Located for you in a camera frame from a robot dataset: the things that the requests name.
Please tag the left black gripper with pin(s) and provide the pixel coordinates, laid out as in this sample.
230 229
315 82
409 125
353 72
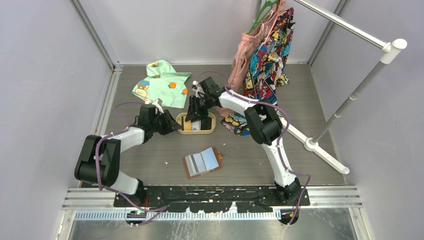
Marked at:
171 125

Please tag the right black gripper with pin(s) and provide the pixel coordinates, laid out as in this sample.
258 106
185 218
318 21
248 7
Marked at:
193 113

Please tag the white VIP card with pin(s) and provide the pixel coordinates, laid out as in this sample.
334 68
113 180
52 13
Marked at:
196 126

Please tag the gold credit card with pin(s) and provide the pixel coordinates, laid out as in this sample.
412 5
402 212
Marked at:
187 126

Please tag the beige oval card tray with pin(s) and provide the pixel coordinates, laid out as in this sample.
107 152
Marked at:
208 124

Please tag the brown leather card holder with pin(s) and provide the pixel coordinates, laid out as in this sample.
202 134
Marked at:
206 161

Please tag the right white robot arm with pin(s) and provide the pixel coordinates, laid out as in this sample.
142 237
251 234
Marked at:
264 125

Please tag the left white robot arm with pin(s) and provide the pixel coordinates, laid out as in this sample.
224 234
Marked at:
100 156

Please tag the green cartoon child shirt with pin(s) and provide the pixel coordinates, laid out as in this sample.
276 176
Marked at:
163 82

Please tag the colourful comic print garment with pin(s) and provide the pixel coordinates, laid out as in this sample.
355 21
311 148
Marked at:
266 69

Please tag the pink hanging garment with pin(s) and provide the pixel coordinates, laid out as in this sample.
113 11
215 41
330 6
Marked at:
249 41

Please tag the green clothes hanger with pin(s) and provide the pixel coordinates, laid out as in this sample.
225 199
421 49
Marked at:
261 11

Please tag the white metal clothes rack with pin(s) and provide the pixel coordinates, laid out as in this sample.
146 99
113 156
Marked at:
374 136

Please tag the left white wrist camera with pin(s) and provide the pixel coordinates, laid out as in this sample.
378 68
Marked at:
158 104

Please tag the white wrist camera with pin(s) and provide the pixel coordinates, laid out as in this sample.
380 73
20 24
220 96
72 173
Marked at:
158 104
195 88

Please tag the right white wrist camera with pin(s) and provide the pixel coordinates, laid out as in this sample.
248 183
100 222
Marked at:
195 88

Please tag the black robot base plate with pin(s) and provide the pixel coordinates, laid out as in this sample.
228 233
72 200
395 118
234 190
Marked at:
214 199

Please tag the slotted aluminium rail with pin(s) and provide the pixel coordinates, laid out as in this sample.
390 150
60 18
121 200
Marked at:
138 215

